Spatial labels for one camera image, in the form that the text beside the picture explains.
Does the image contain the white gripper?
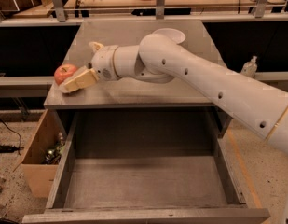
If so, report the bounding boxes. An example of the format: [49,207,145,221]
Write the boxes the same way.
[59,41,119,93]

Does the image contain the red apple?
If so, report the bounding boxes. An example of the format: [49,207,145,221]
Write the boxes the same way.
[54,63,77,85]

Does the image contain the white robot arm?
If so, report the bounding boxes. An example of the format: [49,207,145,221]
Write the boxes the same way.
[54,33,288,155]

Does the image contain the open grey top drawer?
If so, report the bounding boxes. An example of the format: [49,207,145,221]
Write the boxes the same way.
[22,108,269,224]

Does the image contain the grey metal cabinet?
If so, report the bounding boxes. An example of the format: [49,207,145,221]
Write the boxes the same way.
[43,18,245,138]

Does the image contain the white ceramic bowl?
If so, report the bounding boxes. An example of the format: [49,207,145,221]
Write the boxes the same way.
[154,28,186,44]

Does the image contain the green bottles in box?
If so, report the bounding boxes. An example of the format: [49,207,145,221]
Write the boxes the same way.
[44,133,65,164]

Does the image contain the cardboard box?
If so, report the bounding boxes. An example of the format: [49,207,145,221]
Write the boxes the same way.
[21,110,66,198]

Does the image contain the clear sanitizer pump bottle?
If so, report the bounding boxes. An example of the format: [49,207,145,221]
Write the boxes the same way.
[240,56,257,77]

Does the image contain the metal shelf rail frame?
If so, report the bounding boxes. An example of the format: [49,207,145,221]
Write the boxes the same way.
[0,0,288,25]

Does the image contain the black power adapter with cable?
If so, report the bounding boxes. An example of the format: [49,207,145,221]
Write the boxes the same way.
[0,119,23,154]

